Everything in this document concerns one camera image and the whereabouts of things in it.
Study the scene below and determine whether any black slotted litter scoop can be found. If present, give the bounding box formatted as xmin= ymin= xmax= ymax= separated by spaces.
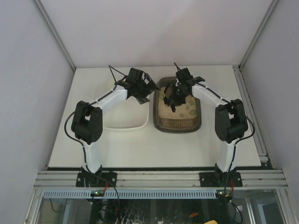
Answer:
xmin=164 ymin=84 xmax=178 ymax=112

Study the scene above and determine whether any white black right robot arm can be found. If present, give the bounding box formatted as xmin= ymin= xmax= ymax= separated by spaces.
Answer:
xmin=165 ymin=68 xmax=248 ymax=173

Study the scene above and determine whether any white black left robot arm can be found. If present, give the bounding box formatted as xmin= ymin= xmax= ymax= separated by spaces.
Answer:
xmin=64 ymin=66 xmax=158 ymax=174

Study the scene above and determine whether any brown plastic litter box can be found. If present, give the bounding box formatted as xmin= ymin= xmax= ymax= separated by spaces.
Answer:
xmin=153 ymin=77 xmax=201 ymax=133

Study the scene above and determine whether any white plastic tub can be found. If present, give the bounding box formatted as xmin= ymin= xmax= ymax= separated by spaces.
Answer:
xmin=103 ymin=97 xmax=150 ymax=130

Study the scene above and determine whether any left controller board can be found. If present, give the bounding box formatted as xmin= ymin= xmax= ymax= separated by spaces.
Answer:
xmin=91 ymin=190 xmax=105 ymax=197

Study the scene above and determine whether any controller board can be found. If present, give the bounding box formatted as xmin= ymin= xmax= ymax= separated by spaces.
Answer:
xmin=91 ymin=190 xmax=105 ymax=197
xmin=216 ymin=190 xmax=234 ymax=199

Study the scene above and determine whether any right controller board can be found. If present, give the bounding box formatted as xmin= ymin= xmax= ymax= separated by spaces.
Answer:
xmin=216 ymin=190 xmax=234 ymax=199

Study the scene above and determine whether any black left camera cable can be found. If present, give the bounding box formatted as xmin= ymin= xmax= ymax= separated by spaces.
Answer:
xmin=64 ymin=65 xmax=127 ymax=150

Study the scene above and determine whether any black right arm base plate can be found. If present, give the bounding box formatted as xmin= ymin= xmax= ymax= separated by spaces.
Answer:
xmin=199 ymin=171 xmax=243 ymax=187

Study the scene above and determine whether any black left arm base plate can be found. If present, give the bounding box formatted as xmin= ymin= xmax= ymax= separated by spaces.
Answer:
xmin=76 ymin=170 xmax=117 ymax=188

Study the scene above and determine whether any aluminium right side rail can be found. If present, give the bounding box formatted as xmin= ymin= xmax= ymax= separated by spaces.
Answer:
xmin=232 ymin=65 xmax=272 ymax=169

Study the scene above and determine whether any aluminium left frame post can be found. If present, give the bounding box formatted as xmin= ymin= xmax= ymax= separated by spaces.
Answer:
xmin=31 ymin=0 xmax=76 ymax=72

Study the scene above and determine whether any aluminium frame post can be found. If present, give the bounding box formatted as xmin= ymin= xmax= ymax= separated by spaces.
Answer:
xmin=238 ymin=0 xmax=280 ymax=70
xmin=31 ymin=0 xmax=76 ymax=72

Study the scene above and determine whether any aluminium front mounting rail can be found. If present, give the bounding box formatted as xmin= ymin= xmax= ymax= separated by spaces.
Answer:
xmin=34 ymin=170 xmax=288 ymax=189

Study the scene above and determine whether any aluminium right frame post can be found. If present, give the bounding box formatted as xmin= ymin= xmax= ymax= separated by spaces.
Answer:
xmin=238 ymin=0 xmax=280 ymax=70

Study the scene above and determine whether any grey slotted cable duct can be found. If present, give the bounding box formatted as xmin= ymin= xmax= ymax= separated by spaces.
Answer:
xmin=43 ymin=189 xmax=217 ymax=199

